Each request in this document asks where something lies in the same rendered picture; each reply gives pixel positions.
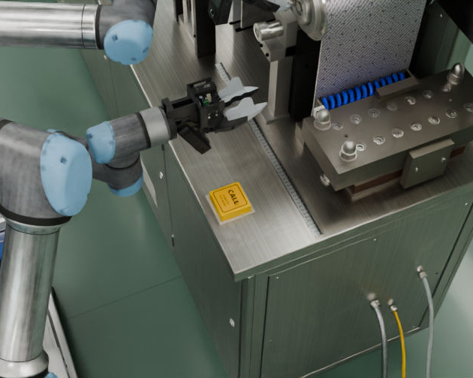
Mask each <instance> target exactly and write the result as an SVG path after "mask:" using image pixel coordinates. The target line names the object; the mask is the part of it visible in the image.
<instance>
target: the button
mask: <svg viewBox="0 0 473 378"><path fill-rule="evenodd" d="M209 198H210V200H211V202H212V204H213V206H214V208H215V210H216V212H217V214H218V216H219V218H220V220H221V221H226V220H229V219H231V218H234V217H237V216H239V215H243V214H245V213H247V212H250V211H251V209H252V205H251V203H250V202H249V200H248V198H247V196H246V195H245V193H244V191H243V189H242V187H241V186H240V183H239V182H235V183H233V184H229V185H227V186H224V187H220V188H218V189H216V190H212V191H210V192H209Z"/></svg>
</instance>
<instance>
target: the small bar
mask: <svg viewBox="0 0 473 378"><path fill-rule="evenodd" d="M418 86H419V82H418V81H417V80H416V79H415V78H414V77H413V76H412V77H409V78H407V79H403V80H400V81H398V82H394V83H391V84H389V85H385V86H382V87H380V88H377V89H376V90H375V96H376V97H377V99H378V100H379V101H380V102H381V101H384V100H386V99H389V98H393V97H396V96H398V95H402V94H405V93H406V92H410V91H413V90H415V89H417V88H418Z"/></svg>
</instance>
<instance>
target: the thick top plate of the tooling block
mask: <svg viewBox="0 0 473 378"><path fill-rule="evenodd" d="M464 67H465V66H464ZM449 72H450V69H448V70H444V71H442V72H440V73H436V74H433V75H431V76H427V77H424V78H422V79H418V80H417V81H418V82H419V86H418V88H417V89H415V90H413V91H409V92H406V93H405V94H401V95H398V96H396V97H392V98H389V99H386V100H383V101H381V102H380V101H379V100H378V99H377V97H376V96H375V95H372V96H369V97H365V98H363V99H360V100H356V101H354V102H351V103H347V104H345V105H342V106H338V107H337V108H334V109H330V110H328V111H329V112H330V122H331V126H330V128H329V129H328V130H324V131H322V130H317V129H316V128H315V126H314V120H315V117H314V116H313V115H312V116H309V117H307V118H304V119H303V129H302V135H301V137H302V138H303V140H304V141H305V143H306V145H307V146H308V147H309V150H310V151H311V153H312V154H313V156H314V157H315V159H316V161H317V162H318V164H319V166H320V167H321V168H322V170H323V172H324V174H325V175H326V177H327V178H328V180H329V181H330V183H331V185H332V186H333V188H334V190H335V191H337V190H340V189H343V188H346V187H348V186H351V185H354V184H356V183H358V182H362V181H365V180H367V179H370V178H372V177H375V176H379V175H380V174H383V173H386V172H389V171H391V170H394V169H397V168H400V167H403V166H405V162H406V159H407V156H408V152H410V151H412V150H415V149H418V148H420V147H423V146H427V145H429V144H431V143H435V142H437V141H439V140H443V139H445V138H448V137H450V138H451V140H452V141H453V143H454V145H453V148H454V147H457V146H460V145H462V144H465V143H468V142H471V141H472V140H473V112H472V111H471V105H472V104H473V76H472V75H471V74H470V73H469V72H468V70H467V69H466V68H465V70H464V77H463V78H464V80H463V82H462V83H461V84H459V85H454V84H452V83H450V82H448V80H447V75H448V74H449ZM346 140H353V141H355V143H356V147H357V158H356V160H355V161H353V162H350V163H347V162H344V161H342V160H341V159H340V157H339V152H340V151H341V148H342V146H343V144H344V142H345V141H346Z"/></svg>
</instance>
